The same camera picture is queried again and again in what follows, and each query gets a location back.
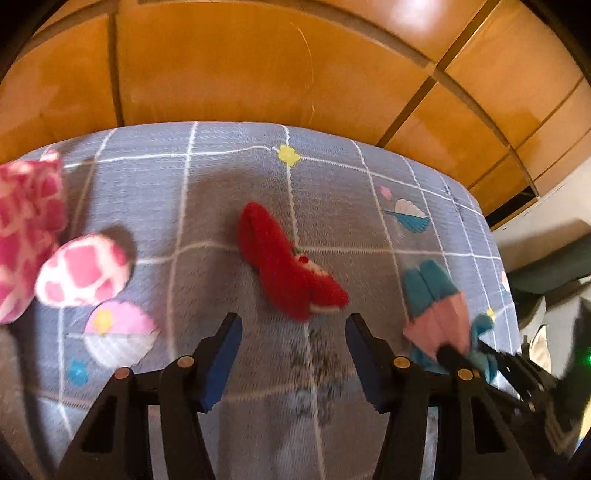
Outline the grey checked bed sheet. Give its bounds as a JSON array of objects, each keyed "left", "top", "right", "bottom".
[{"left": 9, "top": 123, "right": 519, "bottom": 479}]

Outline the red sock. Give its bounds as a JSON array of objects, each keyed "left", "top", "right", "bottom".
[{"left": 238, "top": 202, "right": 349, "bottom": 323}]

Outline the pink white giraffe plush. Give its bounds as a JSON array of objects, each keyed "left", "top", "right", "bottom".
[{"left": 1, "top": 151, "right": 131, "bottom": 324}]

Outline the blue plush doll pink dress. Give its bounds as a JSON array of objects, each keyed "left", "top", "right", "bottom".
[{"left": 402, "top": 260, "right": 498, "bottom": 383}]

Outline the wooden wardrobe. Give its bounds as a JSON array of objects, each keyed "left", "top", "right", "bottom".
[{"left": 1, "top": 1, "right": 590, "bottom": 213}]

